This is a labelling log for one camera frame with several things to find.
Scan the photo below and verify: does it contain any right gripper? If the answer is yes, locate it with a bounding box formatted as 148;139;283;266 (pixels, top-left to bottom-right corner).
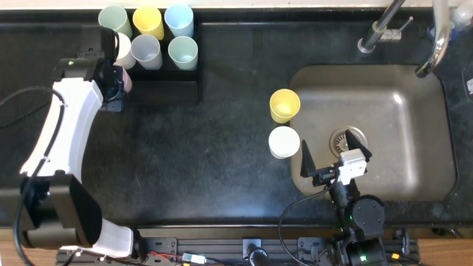
299;129;373;186

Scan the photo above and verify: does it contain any yellow cup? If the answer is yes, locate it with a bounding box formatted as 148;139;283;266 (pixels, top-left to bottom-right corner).
269;88;302;124
132;5;166;41

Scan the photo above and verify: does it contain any white cup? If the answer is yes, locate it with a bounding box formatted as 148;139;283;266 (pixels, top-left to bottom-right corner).
268;126;301;160
114;32;137;70

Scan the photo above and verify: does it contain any steel sink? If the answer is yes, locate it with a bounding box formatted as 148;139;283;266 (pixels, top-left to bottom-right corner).
287;64;457;202

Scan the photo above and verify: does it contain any steel tap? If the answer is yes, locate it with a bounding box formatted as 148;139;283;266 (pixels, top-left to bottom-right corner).
356;0;454;78

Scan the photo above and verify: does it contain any black tray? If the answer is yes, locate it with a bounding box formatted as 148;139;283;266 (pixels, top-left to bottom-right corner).
123;10;203;106

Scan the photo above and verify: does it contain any green cup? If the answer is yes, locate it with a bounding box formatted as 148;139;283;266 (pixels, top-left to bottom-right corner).
98;4;133;39
167;35;200;72

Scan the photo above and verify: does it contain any blue soap bottle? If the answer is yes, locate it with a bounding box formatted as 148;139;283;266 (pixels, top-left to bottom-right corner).
426;0;473;41

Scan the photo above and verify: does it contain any blue cup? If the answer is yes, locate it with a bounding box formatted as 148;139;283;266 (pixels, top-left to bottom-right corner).
163;3;195;38

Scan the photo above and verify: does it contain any grey cup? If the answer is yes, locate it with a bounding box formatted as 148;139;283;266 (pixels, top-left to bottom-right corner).
130;33;163;70

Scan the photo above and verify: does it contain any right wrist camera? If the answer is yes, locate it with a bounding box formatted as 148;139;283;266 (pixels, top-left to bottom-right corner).
338;149;368;185

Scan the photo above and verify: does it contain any black cable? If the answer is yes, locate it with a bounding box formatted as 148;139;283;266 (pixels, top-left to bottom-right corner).
0;86;67;266
277;173;341;266

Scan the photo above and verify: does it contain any mounting rail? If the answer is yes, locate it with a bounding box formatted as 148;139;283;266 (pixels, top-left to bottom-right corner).
55;236;422;266

